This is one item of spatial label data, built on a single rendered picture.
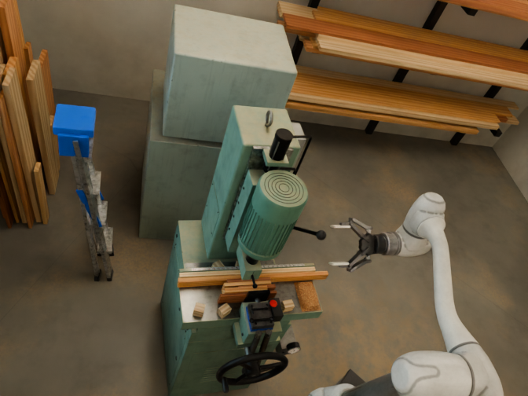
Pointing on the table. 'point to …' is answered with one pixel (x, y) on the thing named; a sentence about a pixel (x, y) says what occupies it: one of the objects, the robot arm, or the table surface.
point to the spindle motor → (272, 214)
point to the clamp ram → (257, 295)
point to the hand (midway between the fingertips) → (333, 245)
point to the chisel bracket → (247, 266)
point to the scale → (239, 267)
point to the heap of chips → (307, 296)
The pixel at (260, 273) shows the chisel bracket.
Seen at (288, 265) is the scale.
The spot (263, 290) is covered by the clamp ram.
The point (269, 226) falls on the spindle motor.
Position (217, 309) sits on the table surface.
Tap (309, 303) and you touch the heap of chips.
